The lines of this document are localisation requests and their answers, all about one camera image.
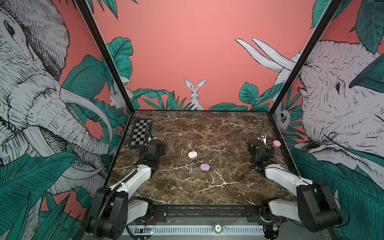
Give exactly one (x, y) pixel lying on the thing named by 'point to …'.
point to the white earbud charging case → (192, 154)
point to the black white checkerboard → (139, 134)
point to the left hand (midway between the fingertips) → (152, 142)
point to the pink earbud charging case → (204, 167)
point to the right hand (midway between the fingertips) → (261, 142)
